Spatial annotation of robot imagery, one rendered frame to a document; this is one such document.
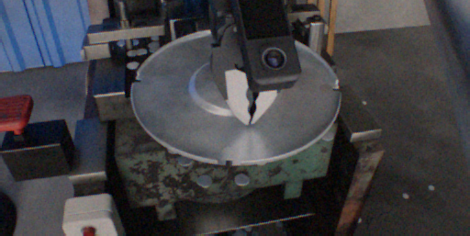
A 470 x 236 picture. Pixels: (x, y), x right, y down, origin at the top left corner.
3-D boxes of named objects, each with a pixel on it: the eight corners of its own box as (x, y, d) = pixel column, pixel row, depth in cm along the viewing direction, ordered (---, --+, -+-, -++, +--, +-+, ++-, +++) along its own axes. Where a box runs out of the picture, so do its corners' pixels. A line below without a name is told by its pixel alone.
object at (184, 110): (105, 158, 45) (104, 153, 44) (156, 28, 66) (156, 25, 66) (355, 171, 44) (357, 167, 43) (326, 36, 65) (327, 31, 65)
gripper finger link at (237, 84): (240, 99, 52) (240, 38, 46) (251, 129, 47) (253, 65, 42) (217, 102, 51) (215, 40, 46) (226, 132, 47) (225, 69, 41)
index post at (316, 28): (319, 64, 73) (327, 18, 67) (305, 66, 72) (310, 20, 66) (314, 57, 75) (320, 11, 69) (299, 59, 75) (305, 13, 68)
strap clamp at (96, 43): (167, 50, 77) (162, 2, 70) (82, 61, 74) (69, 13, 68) (165, 36, 81) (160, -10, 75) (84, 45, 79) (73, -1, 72)
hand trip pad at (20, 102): (40, 158, 57) (24, 120, 52) (2, 163, 56) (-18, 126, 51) (48, 128, 62) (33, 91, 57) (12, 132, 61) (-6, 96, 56)
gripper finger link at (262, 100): (262, 96, 52) (266, 36, 47) (275, 125, 48) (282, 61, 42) (240, 99, 52) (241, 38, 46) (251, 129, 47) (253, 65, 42)
